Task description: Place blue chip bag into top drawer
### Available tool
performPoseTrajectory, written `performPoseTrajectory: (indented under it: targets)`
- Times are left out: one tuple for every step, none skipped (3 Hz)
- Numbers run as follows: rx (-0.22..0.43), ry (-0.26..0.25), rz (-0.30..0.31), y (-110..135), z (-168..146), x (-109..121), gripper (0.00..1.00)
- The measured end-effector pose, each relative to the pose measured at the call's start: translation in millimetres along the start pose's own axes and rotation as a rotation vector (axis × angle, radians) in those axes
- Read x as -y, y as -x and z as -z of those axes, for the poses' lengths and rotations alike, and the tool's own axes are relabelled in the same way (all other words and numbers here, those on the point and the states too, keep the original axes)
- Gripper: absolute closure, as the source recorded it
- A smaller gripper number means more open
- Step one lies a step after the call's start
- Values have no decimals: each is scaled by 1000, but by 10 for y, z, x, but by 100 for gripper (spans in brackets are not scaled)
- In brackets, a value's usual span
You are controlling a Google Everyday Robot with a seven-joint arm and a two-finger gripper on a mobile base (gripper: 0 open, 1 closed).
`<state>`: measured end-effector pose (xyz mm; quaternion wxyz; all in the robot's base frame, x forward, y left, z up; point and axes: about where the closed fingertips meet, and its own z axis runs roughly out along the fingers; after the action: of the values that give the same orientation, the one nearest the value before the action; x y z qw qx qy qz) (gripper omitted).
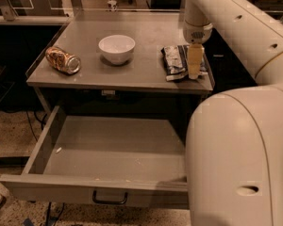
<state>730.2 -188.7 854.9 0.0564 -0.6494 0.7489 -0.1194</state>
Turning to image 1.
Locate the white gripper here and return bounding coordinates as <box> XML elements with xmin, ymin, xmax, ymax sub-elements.
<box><xmin>183</xmin><ymin>22</ymin><xmax>213</xmax><ymax>79</ymax></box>

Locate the blue chip bag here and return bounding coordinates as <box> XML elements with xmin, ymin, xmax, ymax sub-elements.
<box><xmin>160</xmin><ymin>44</ymin><xmax>208</xmax><ymax>82</ymax></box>

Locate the grey metal cabinet table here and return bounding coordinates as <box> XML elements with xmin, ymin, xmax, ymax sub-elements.
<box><xmin>27</xmin><ymin>11</ymin><xmax>214</xmax><ymax>118</ymax></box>

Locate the white ceramic bowl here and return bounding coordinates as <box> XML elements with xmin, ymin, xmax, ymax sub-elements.
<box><xmin>98</xmin><ymin>35</ymin><xmax>136</xmax><ymax>65</ymax></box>

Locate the crushed soda can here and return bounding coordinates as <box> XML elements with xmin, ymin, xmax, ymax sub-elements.
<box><xmin>45</xmin><ymin>46</ymin><xmax>81</xmax><ymax>75</ymax></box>

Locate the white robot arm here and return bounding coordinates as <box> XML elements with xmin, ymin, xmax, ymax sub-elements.
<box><xmin>185</xmin><ymin>0</ymin><xmax>283</xmax><ymax>226</ymax></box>

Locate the white horizontal rail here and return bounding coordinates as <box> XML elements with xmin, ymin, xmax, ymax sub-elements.
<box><xmin>0</xmin><ymin>16</ymin><xmax>71</xmax><ymax>25</ymax></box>

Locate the grey open drawer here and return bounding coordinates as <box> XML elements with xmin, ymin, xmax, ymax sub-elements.
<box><xmin>0</xmin><ymin>106</ymin><xmax>189</xmax><ymax>209</ymax></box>

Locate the black drawer handle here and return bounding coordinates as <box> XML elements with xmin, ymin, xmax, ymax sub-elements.
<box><xmin>92</xmin><ymin>190</ymin><xmax>128</xmax><ymax>205</ymax></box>

